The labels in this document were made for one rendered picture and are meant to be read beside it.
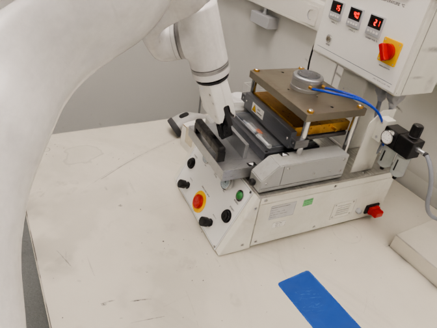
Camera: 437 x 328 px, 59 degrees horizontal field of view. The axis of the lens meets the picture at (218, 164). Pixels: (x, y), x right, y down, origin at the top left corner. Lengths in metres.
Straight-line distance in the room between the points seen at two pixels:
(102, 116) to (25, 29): 2.11
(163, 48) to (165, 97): 1.72
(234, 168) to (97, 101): 1.59
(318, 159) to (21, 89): 0.74
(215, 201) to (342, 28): 0.57
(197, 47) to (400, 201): 0.87
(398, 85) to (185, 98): 1.79
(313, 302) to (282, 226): 0.20
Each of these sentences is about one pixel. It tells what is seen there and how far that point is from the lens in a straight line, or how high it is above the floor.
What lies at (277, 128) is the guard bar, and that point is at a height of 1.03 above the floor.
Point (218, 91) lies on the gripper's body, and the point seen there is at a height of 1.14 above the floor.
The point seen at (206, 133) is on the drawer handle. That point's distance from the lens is 0.94.
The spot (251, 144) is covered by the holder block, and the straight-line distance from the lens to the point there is 0.97.
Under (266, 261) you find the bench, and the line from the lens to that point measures 1.00.
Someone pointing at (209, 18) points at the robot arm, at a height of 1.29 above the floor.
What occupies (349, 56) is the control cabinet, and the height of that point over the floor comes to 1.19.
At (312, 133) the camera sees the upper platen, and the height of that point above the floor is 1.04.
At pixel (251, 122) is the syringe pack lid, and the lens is 1.03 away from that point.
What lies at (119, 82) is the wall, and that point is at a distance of 2.37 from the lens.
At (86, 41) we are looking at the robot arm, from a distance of 0.35.
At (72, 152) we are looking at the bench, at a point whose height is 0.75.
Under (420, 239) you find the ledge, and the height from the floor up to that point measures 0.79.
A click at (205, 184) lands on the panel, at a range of 1.05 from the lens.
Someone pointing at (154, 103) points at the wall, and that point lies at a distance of 2.50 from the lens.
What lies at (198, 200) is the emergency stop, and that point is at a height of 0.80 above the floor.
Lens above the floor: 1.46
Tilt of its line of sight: 33 degrees down
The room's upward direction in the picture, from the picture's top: 9 degrees clockwise
